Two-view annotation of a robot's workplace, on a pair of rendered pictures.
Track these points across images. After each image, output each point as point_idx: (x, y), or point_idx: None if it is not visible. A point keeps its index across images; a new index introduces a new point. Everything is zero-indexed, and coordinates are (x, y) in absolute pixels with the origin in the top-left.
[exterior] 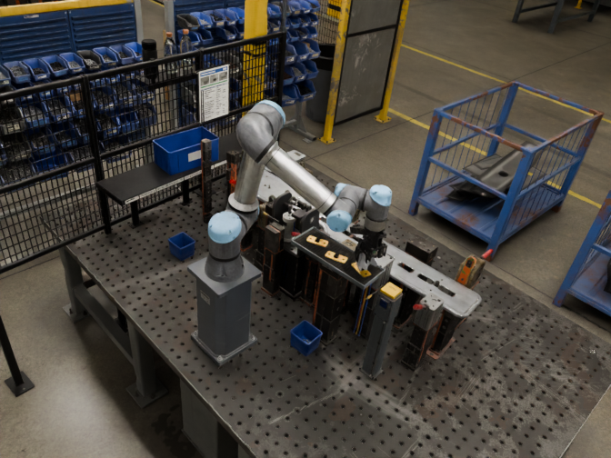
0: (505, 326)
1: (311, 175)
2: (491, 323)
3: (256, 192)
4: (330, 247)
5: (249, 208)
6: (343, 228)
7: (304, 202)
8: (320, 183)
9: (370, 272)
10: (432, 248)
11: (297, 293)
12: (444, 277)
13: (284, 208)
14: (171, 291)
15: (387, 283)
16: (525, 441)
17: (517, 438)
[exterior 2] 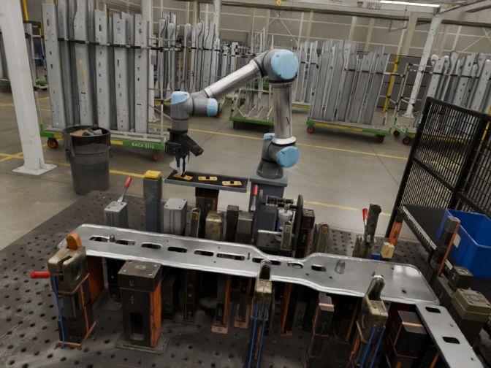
0: None
1: (224, 78)
2: (16, 357)
3: (274, 126)
4: (218, 182)
5: (273, 137)
6: None
7: (277, 196)
8: (218, 82)
9: (174, 177)
10: (126, 266)
11: (250, 280)
12: (104, 250)
13: (297, 213)
14: (327, 246)
15: (167, 274)
16: (17, 258)
17: (23, 258)
